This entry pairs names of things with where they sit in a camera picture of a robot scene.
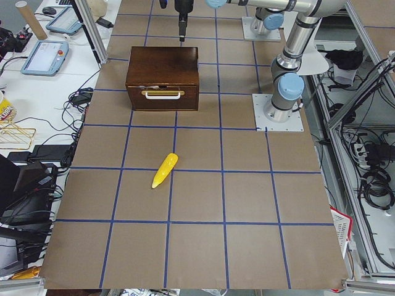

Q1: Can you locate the far blue teach pendant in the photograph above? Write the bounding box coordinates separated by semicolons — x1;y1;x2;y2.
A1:
46;6;81;35

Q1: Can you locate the blue teach pendant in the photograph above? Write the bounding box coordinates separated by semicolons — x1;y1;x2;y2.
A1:
46;6;81;35
20;41;69;76

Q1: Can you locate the near blue teach pendant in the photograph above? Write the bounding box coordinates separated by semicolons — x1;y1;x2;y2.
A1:
20;41;69;76

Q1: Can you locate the yellow snack bag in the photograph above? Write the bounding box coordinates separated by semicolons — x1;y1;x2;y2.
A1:
0;91;17;124

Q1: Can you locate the wooden drawer with white handle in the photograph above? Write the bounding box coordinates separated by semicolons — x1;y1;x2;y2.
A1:
127;86;199;111

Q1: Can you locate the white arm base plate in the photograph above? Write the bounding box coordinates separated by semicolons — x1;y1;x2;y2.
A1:
242;15;284;42
252;94;304;133

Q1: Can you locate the black computer mouse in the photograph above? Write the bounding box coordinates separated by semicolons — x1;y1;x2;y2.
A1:
42;7;57;17

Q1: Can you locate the gold wire rack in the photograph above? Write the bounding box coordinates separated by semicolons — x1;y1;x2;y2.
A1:
1;122;36;150

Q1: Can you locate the black power adapter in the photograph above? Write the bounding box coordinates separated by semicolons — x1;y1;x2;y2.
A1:
70;92;93;105

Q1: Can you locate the cardboard tube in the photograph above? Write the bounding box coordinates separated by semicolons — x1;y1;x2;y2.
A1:
15;1;48;40

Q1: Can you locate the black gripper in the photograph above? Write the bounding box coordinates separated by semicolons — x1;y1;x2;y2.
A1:
174;0;194;42

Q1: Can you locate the dark brown wooden drawer box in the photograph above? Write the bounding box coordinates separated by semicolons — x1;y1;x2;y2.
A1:
125;46;201;112

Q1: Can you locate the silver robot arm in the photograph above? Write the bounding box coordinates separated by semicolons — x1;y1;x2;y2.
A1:
206;0;345;123
174;0;284;42

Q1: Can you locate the aluminium frame post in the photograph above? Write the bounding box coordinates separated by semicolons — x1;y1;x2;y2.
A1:
72;0;108;65

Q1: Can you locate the black cloth on box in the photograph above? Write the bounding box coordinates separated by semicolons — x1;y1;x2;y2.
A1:
325;49;363;70

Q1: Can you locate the black equipment box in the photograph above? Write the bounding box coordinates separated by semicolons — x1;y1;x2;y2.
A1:
0;153;59;229

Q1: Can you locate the yellow toy corn cob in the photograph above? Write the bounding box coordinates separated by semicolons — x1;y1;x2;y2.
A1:
151;153;178;189

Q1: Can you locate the white red plastic basket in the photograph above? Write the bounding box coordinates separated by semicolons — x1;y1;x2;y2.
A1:
330;207;352;258

